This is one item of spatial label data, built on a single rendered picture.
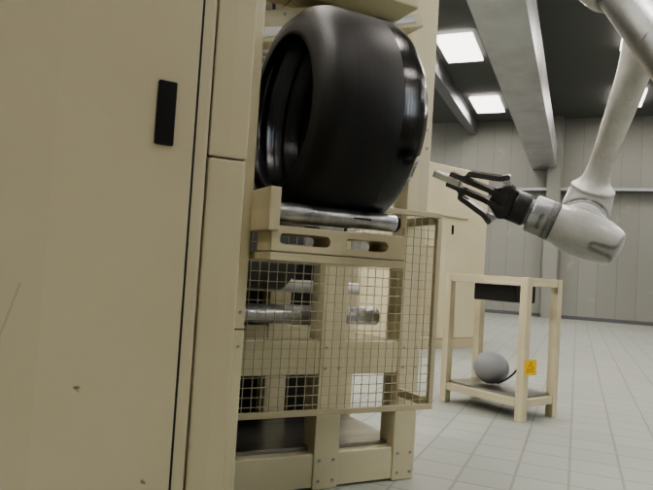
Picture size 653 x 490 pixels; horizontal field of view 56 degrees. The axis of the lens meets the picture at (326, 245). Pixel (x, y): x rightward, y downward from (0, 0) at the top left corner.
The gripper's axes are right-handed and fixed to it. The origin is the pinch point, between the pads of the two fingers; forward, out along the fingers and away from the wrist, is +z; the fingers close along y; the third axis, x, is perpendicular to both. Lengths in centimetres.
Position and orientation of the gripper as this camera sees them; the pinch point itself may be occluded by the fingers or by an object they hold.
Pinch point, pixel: (448, 178)
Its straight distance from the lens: 151.3
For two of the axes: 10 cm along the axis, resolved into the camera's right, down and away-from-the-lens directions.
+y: -2.8, 8.7, 4.1
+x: 4.1, -2.8, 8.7
